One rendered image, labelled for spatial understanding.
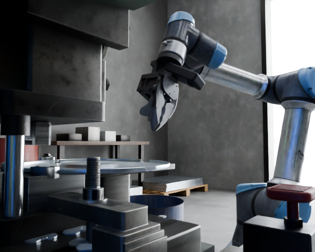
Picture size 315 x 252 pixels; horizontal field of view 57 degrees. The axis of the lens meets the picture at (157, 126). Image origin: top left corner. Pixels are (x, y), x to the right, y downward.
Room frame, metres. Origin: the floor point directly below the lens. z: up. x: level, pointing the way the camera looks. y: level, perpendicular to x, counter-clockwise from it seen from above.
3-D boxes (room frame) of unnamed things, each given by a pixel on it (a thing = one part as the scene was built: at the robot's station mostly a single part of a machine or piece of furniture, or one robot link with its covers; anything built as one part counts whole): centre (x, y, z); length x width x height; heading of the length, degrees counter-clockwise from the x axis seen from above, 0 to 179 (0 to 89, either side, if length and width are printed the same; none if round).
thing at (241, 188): (1.07, -0.35, 0.62); 0.13 x 0.12 x 0.14; 23
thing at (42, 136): (0.48, 0.20, 0.84); 0.05 x 0.03 x 0.04; 50
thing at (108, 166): (0.56, 0.12, 0.78); 0.29 x 0.29 x 0.01
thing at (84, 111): (0.46, 0.21, 0.86); 0.20 x 0.16 x 0.05; 50
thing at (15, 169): (0.37, 0.18, 0.81); 0.02 x 0.02 x 0.14
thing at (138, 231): (0.36, 0.07, 0.76); 0.17 x 0.06 x 0.10; 50
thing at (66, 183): (0.47, 0.20, 0.76); 0.15 x 0.09 x 0.05; 50
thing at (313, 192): (0.43, -0.20, 0.72); 0.07 x 0.06 x 0.08; 140
